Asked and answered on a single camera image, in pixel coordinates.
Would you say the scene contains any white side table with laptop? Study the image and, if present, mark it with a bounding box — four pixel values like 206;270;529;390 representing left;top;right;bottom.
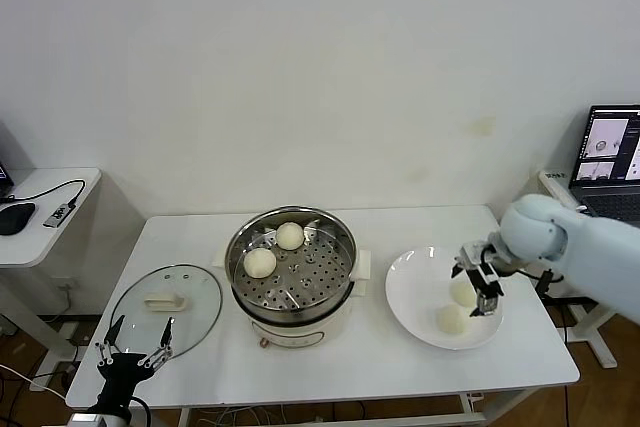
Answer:
537;169;640;371

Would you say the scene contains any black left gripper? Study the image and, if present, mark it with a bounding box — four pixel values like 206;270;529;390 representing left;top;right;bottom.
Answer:
93;314;176;407

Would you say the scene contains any round glass pot lid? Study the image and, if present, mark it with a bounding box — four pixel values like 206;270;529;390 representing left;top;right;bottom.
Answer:
109;261;224;362

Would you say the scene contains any white main table frame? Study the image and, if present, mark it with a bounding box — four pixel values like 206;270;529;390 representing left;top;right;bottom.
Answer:
102;389;539;427

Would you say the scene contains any grey usb hub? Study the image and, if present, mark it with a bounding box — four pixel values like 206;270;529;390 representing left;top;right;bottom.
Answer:
42;200;76;228

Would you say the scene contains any black power cable with adapter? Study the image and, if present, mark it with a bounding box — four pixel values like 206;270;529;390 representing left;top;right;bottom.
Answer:
532;266;576;344

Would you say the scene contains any cream electric cooker base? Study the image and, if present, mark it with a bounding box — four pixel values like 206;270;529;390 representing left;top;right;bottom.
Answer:
213;245;374;351

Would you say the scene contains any white steamed baozi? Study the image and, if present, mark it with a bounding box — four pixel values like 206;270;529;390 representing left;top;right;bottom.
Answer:
242;247;278;280
275;221;305;251
448;280;479;308
436;303;472;336

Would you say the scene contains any stainless steel steamer basket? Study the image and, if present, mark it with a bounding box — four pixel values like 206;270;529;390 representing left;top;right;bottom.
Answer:
224;205;360;321

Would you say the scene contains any white side table with mouse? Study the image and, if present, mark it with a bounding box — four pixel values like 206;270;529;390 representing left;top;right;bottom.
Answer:
0;166;103;363

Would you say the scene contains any black computer mouse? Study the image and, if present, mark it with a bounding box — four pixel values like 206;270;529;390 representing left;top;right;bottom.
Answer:
0;200;39;236

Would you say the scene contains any white round plate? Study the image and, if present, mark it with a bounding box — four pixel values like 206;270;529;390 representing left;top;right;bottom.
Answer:
384;245;504;351

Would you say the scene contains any grey open laptop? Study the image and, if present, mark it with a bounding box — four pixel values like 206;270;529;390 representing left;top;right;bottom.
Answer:
569;104;640;228

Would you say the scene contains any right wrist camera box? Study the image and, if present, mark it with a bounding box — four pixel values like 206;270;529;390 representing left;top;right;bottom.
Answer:
458;241;485;268

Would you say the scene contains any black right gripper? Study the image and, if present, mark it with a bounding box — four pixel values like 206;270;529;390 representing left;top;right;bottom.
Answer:
451;246;505;319

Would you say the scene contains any white floor cable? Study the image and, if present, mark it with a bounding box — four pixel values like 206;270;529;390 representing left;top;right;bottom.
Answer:
0;361;69;403

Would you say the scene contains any black hub cable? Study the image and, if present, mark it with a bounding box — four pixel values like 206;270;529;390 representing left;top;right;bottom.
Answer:
0;177;86;211

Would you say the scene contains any dark screen device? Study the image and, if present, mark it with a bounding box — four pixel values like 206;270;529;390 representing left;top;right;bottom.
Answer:
0;156;16;199

